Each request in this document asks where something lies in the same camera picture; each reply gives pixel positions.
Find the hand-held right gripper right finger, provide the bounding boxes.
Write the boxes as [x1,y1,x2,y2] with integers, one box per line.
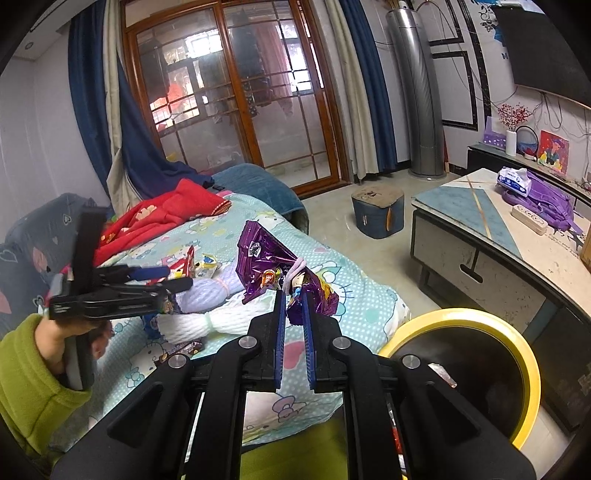
[302,292,539,480]

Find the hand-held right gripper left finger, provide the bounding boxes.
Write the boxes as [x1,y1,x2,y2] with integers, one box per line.
[50,291,288,480]

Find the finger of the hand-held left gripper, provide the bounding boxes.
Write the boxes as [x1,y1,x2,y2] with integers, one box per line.
[95,264,171,284]
[97,276,194,301]

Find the purple snack wrapper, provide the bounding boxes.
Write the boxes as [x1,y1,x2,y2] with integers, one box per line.
[236,220,343,326]

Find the clear white plastic wrapper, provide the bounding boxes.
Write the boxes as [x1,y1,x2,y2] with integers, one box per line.
[427,362,459,389]

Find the yellow rimmed black bin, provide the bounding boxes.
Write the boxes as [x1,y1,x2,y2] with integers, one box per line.
[378,308,542,452]

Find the person's left forearm green sleeve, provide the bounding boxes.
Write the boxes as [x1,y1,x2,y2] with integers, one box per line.
[0,314,100,459]

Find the person's left hand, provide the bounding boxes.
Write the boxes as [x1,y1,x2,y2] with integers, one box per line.
[28,314,114,376]

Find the red white snack packet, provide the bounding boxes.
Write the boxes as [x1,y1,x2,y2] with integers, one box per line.
[167,246,197,280]

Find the lilac foam net sleeve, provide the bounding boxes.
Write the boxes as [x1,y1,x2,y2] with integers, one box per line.
[178,264,245,315]

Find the yellow white snack packet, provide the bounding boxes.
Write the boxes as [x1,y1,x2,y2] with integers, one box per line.
[194,253,223,280]

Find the red garment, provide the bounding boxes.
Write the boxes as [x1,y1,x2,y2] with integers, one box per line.
[95,179,228,267]

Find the white foam net sleeve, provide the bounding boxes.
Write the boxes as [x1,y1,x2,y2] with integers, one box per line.
[157,295,279,346]

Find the brown candy bar wrapper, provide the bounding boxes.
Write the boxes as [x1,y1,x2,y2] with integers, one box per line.
[156,338,205,361]

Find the cartoon cat print blanket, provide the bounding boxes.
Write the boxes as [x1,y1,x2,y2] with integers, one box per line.
[51,190,413,446]

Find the dark heart print sofa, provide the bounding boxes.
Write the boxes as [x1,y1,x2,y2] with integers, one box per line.
[0,193,101,334]

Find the blue curtain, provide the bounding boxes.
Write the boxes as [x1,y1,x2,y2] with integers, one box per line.
[339,0,399,174]
[68,0,206,204]

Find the teal fleece blanket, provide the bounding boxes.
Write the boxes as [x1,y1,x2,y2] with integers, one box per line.
[209,163,311,232]

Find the cream curtain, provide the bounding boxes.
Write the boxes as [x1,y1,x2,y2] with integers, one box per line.
[102,0,139,210]
[323,0,385,184]

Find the blue stool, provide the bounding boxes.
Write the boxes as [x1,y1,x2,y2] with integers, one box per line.
[351,185,406,240]

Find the wooden glass sliding door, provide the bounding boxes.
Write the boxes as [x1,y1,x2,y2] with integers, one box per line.
[121,0,352,197]

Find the coffee table with drawers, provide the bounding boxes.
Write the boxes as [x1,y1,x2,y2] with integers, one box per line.
[410,167,591,435]

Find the cream power strip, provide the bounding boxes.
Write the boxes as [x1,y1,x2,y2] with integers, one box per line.
[512,204,549,236]

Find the white blue tissue pack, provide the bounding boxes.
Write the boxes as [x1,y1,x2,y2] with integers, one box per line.
[496,166,530,195]

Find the silver tower air conditioner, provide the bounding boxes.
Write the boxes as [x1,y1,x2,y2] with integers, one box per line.
[385,4,447,178]

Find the purple backpack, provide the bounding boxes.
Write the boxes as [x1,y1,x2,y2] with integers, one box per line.
[502,170,584,234]

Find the purple box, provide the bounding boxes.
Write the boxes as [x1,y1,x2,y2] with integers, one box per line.
[482,116,509,148]

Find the round framed ornament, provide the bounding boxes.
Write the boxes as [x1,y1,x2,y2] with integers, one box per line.
[516,124,540,160]

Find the red flower sprigs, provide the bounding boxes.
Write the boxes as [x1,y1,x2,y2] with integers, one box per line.
[496,102,533,133]

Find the colourful painting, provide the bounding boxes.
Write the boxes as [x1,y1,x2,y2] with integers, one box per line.
[536,130,570,175]

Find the black television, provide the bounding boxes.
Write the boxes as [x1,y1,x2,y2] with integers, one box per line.
[489,0,591,110]

